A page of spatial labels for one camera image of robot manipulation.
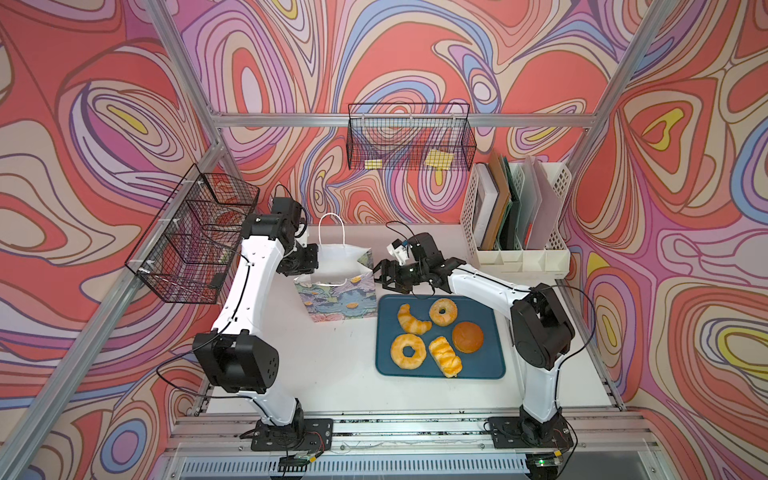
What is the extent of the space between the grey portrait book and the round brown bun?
0.33 meters

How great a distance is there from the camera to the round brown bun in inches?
33.9

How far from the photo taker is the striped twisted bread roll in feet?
2.69

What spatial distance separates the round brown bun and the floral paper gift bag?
26 centimetres

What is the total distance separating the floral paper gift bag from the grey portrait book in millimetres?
433

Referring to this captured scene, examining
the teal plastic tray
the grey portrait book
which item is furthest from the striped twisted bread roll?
the grey portrait book

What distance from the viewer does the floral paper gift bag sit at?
753 millimetres

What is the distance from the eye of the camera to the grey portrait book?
0.95m

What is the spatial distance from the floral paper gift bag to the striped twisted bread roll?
22 cm

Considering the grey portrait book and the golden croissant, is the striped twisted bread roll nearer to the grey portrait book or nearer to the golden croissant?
the golden croissant

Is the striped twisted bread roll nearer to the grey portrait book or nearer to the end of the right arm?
the end of the right arm

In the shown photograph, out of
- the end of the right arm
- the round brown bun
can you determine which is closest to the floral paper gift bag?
the end of the right arm

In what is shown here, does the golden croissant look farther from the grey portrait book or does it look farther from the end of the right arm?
the grey portrait book

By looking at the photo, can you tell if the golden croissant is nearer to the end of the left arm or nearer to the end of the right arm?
the end of the right arm

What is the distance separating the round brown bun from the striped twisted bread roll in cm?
3
